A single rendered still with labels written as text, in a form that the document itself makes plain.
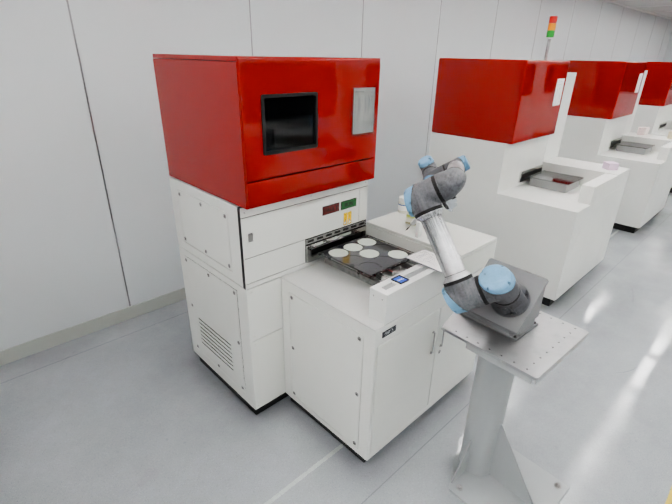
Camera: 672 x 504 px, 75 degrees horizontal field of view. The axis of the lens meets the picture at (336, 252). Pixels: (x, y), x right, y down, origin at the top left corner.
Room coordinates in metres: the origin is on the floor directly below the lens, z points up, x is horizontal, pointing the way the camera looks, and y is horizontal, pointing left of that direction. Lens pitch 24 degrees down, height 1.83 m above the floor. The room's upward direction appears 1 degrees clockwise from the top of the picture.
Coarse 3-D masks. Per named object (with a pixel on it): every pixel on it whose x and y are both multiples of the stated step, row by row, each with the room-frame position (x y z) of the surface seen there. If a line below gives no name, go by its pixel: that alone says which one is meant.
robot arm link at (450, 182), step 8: (456, 160) 1.97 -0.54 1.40; (464, 160) 1.99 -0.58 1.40; (448, 168) 1.73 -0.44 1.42; (456, 168) 1.69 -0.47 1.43; (464, 168) 1.97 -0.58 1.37; (440, 176) 1.63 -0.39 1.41; (448, 176) 1.63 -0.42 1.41; (456, 176) 1.64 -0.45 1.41; (464, 176) 1.67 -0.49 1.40; (440, 184) 1.61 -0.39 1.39; (448, 184) 1.61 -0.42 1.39; (456, 184) 1.62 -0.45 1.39; (464, 184) 1.66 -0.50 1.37; (440, 192) 1.60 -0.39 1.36; (448, 192) 1.60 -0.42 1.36; (456, 192) 1.62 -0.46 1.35; (448, 200) 1.63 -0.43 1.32
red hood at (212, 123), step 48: (192, 96) 2.01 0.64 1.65; (240, 96) 1.74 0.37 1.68; (288, 96) 1.90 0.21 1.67; (336, 96) 2.09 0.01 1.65; (192, 144) 2.05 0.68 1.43; (240, 144) 1.75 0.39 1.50; (288, 144) 1.90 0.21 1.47; (336, 144) 2.10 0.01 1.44; (240, 192) 1.77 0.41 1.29; (288, 192) 1.89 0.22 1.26
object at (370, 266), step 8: (376, 240) 2.21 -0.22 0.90; (336, 248) 2.09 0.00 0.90; (368, 248) 2.10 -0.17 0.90; (376, 248) 2.10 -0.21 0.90; (384, 248) 2.10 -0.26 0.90; (392, 248) 2.11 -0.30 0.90; (344, 256) 1.99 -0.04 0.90; (352, 256) 2.00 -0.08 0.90; (360, 256) 2.00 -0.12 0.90; (384, 256) 2.00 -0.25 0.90; (352, 264) 1.90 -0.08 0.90; (360, 264) 1.91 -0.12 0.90; (368, 264) 1.91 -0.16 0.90; (376, 264) 1.91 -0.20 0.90; (384, 264) 1.91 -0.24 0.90; (392, 264) 1.91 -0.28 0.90; (368, 272) 1.82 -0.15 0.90; (376, 272) 1.82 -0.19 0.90
